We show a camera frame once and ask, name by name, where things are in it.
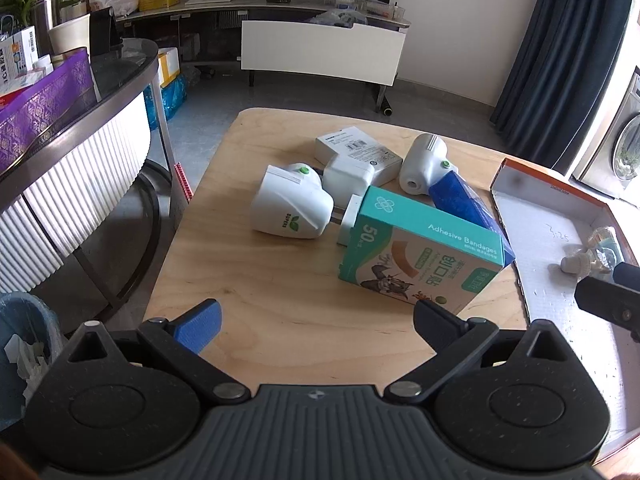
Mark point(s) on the white tv cabinet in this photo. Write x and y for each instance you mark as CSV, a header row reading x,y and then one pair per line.
x,y
320,50

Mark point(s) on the small white charger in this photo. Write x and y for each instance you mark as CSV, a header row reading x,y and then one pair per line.
x,y
350,217

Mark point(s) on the blue plastic bag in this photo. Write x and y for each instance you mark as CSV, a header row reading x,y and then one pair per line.
x,y
167,102

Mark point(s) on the silver washing machine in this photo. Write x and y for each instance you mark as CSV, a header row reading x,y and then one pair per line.
x,y
617,145

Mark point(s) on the purple patterned box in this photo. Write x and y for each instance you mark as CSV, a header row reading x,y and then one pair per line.
x,y
45,105

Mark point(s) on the black stand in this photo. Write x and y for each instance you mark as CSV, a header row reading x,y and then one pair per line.
x,y
104,32

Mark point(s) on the white printed box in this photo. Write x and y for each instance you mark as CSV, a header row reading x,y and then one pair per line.
x,y
17,57

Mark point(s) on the dark blue curtain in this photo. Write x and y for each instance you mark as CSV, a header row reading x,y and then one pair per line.
x,y
560,60

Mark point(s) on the bluish plastic bag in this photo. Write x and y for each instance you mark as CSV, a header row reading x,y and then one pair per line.
x,y
337,17

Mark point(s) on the small white capped bottle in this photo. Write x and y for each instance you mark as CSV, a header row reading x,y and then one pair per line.
x,y
572,262

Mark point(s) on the flat white labelled box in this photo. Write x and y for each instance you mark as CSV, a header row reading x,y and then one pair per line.
x,y
382,162

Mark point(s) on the teal bandage box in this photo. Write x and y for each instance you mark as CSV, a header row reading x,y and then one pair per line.
x,y
425,255

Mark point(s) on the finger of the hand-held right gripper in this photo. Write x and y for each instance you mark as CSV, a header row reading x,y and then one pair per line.
x,y
629,274
602,302

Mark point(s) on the red strip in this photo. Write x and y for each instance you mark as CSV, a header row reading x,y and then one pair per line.
x,y
182,182

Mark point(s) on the white plant pot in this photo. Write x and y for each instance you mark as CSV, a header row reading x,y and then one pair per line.
x,y
70,35

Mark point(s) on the clear desktop organizer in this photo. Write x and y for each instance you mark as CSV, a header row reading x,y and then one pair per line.
x,y
370,7

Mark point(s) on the black rolled mat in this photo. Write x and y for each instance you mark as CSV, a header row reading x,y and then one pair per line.
x,y
386,107

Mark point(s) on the trash bin with blue bag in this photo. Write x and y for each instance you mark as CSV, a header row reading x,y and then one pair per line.
x,y
25,340

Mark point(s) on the white plug-in repellent device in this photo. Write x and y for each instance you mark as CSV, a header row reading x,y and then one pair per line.
x,y
290,205
422,160

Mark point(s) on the steel thermos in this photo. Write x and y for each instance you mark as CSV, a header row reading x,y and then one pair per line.
x,y
45,22

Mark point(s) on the round white ribbed coffee table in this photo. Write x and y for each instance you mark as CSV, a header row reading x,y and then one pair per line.
x,y
75,170

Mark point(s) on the blue plastic box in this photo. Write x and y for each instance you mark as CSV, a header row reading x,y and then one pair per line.
x,y
462,200

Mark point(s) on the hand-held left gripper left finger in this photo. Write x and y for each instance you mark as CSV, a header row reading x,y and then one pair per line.
x,y
200,325

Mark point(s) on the yellow and white carton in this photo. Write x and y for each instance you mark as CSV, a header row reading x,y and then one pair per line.
x,y
169,67

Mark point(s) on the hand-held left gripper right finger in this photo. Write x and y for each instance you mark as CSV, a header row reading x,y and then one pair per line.
x,y
437,327

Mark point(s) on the light blue toothpick holder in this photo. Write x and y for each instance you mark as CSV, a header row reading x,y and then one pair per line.
x,y
606,247

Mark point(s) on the orange-edged cardboard box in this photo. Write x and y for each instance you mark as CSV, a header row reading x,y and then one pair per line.
x,y
545,230

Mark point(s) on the white charger block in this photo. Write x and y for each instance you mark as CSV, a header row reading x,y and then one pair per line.
x,y
345,177

